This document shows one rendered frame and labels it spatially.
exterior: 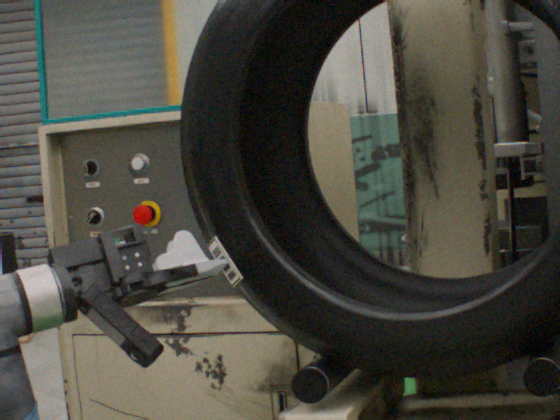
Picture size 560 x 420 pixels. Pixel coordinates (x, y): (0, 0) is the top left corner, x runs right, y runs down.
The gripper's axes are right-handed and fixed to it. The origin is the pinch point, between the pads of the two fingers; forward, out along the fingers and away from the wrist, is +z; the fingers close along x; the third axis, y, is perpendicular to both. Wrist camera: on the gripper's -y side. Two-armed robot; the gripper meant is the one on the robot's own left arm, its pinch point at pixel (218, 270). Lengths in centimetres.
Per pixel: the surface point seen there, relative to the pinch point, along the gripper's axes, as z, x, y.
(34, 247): 155, 915, 240
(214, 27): 5.5, -10.0, 27.0
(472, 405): 33.6, 12.0, -26.0
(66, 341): -2, 97, 12
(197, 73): 2.8, -6.8, 22.7
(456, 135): 44.0, 7.6, 11.5
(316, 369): 6.8, -2.3, -15.1
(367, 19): 473, 718, 327
